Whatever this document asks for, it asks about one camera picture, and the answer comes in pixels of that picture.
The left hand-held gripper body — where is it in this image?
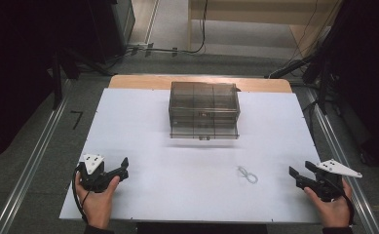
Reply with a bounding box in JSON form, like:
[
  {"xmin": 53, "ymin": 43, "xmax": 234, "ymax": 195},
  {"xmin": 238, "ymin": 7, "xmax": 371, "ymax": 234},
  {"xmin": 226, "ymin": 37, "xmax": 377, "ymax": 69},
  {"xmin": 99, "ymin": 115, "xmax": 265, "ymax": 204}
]
[{"xmin": 77, "ymin": 153, "xmax": 113, "ymax": 193}]

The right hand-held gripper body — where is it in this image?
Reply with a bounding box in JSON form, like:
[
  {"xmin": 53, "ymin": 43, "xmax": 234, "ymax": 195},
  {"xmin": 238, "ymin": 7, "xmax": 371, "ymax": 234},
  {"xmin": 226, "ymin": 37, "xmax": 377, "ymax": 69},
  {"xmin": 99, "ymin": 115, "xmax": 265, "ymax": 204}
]
[{"xmin": 312, "ymin": 158, "xmax": 363, "ymax": 203}]

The person's right hand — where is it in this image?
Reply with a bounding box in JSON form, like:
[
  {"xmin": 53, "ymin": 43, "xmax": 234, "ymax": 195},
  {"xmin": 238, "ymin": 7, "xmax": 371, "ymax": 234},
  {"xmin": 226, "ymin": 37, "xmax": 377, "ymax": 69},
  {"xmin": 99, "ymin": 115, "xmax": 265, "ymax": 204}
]
[{"xmin": 303, "ymin": 178, "xmax": 354, "ymax": 229}]

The person's left hand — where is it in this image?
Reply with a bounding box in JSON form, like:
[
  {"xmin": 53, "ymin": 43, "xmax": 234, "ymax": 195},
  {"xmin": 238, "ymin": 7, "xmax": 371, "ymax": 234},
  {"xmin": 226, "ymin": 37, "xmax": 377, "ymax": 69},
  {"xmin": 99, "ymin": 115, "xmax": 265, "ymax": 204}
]
[{"xmin": 74, "ymin": 171, "xmax": 121, "ymax": 230}]

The white board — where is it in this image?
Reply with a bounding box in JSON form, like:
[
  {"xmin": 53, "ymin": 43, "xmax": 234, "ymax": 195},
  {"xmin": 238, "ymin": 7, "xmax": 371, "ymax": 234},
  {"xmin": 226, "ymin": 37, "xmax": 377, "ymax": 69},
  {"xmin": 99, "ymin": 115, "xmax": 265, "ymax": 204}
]
[{"xmin": 58, "ymin": 87, "xmax": 322, "ymax": 225}]

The wooden table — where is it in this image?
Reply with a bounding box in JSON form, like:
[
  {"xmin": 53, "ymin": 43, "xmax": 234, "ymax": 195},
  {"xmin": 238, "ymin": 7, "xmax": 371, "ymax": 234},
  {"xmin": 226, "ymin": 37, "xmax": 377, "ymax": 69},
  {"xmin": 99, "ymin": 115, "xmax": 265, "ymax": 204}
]
[{"xmin": 107, "ymin": 74, "xmax": 293, "ymax": 94}]

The black metal stand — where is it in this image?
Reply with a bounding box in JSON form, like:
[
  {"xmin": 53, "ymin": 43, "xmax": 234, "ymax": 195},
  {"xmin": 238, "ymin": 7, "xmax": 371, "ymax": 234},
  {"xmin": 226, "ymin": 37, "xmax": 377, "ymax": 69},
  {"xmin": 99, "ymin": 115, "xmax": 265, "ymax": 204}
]
[
  {"xmin": 46, "ymin": 48, "xmax": 113, "ymax": 111},
  {"xmin": 264, "ymin": 0, "xmax": 351, "ymax": 115}
]

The clear plastic drawer box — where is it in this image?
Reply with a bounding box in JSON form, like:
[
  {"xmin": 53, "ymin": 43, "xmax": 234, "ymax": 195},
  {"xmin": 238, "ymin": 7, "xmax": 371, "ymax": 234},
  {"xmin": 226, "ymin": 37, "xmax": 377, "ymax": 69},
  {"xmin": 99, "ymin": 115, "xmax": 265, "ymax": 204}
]
[{"xmin": 168, "ymin": 81, "xmax": 242, "ymax": 141}]

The black cabinet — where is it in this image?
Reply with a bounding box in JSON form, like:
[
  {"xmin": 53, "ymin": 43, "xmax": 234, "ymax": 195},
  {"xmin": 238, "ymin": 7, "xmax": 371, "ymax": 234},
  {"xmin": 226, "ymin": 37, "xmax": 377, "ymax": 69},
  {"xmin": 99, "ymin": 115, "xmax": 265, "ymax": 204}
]
[{"xmin": 63, "ymin": 0, "xmax": 136, "ymax": 64}]

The light wooden furniture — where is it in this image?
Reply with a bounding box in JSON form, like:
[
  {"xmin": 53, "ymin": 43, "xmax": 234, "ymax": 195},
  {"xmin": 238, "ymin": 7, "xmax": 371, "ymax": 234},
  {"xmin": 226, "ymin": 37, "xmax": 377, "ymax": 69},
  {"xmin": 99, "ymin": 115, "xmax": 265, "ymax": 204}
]
[{"xmin": 186, "ymin": 0, "xmax": 344, "ymax": 59}]

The metal floor rail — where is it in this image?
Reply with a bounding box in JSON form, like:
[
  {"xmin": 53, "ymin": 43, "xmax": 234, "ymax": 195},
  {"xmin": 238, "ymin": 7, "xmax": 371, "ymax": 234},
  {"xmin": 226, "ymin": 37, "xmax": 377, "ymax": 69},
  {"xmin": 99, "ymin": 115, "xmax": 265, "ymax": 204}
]
[
  {"xmin": 0, "ymin": 77, "xmax": 74, "ymax": 234},
  {"xmin": 303, "ymin": 87, "xmax": 379, "ymax": 234}
]

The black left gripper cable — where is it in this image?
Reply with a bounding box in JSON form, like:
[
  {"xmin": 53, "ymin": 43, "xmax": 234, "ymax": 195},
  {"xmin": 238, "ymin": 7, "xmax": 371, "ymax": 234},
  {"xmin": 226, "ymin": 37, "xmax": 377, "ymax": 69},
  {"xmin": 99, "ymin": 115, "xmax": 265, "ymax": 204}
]
[{"xmin": 71, "ymin": 164, "xmax": 92, "ymax": 224}]

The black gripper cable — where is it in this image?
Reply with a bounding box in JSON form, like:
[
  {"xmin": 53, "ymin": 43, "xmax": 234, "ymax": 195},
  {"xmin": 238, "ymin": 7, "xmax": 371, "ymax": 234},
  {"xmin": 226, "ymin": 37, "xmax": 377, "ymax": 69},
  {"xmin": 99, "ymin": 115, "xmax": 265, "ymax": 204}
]
[
  {"xmin": 339, "ymin": 189, "xmax": 356, "ymax": 226},
  {"xmin": 71, "ymin": 164, "xmax": 92, "ymax": 224}
]

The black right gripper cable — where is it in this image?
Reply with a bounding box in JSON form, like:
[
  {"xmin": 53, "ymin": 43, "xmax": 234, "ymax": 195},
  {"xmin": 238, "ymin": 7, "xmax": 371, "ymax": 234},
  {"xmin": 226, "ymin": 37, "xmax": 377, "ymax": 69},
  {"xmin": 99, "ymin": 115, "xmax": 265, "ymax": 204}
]
[{"xmin": 339, "ymin": 189, "xmax": 356, "ymax": 226}]

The small clear chain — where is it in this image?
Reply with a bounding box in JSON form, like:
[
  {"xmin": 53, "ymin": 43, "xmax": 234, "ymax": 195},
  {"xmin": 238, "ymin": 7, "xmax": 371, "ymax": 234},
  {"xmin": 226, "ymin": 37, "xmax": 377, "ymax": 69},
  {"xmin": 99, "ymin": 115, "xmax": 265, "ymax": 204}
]
[{"xmin": 237, "ymin": 165, "xmax": 259, "ymax": 185}]

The black hanging cable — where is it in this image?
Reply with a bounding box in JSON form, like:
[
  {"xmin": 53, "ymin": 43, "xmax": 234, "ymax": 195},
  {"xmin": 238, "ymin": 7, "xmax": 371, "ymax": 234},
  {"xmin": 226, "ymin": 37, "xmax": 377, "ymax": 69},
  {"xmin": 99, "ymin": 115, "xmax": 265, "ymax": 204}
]
[{"xmin": 125, "ymin": 0, "xmax": 210, "ymax": 56}]

